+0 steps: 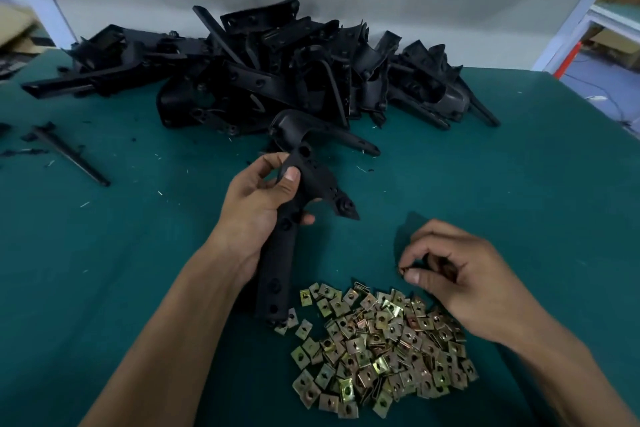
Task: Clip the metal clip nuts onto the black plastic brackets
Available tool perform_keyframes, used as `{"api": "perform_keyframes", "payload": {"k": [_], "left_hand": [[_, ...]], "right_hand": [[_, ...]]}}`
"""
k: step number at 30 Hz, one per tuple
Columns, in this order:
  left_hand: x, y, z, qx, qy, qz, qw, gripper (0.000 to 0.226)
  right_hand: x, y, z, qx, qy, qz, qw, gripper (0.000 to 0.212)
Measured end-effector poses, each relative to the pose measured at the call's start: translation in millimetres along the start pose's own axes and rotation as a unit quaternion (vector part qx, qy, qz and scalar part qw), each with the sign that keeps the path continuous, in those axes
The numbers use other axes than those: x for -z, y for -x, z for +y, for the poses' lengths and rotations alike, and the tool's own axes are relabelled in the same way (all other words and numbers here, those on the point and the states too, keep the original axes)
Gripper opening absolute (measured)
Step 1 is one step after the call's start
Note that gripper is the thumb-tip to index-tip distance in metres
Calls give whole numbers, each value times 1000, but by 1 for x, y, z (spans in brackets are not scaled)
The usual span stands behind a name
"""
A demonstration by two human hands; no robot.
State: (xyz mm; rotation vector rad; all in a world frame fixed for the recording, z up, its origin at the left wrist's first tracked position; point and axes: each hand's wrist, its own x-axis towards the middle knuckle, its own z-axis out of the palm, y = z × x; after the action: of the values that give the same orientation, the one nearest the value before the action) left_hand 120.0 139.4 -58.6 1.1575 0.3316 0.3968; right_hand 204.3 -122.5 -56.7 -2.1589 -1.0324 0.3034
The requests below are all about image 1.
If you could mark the person's right hand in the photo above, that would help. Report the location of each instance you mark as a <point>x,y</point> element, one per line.
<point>480,292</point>

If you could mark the person's left hand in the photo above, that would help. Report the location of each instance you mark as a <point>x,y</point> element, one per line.
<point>250,217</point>

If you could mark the black plastic bracket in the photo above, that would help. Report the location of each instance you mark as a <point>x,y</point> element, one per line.
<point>320,181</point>
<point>478,101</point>

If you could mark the pile of brass clip nuts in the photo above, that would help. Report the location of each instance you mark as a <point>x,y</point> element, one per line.
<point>380,347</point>

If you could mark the pile of black plastic brackets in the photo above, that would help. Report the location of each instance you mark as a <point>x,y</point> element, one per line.
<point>280,71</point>

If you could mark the person's left forearm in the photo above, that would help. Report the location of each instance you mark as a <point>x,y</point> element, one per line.
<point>160,352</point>

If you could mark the green table cloth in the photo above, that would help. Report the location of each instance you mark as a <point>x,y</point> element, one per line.
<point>100,282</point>

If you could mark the thin black plastic strip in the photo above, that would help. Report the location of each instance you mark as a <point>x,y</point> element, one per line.
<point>70,153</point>

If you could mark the brown cardboard box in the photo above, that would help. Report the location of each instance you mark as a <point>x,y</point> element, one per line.
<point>615,41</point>

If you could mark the brown cardboard piece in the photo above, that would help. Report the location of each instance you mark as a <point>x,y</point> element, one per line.
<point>12,26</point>

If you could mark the white metal rack frame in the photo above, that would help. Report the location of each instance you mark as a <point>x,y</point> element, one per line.
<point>575,21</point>

